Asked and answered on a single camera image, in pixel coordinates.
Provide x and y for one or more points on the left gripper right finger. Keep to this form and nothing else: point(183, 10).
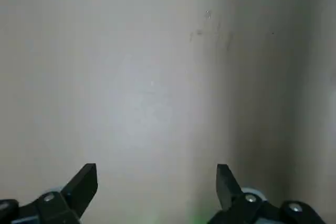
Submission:
point(228, 190)

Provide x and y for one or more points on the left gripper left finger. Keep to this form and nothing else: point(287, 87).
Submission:
point(78, 190)

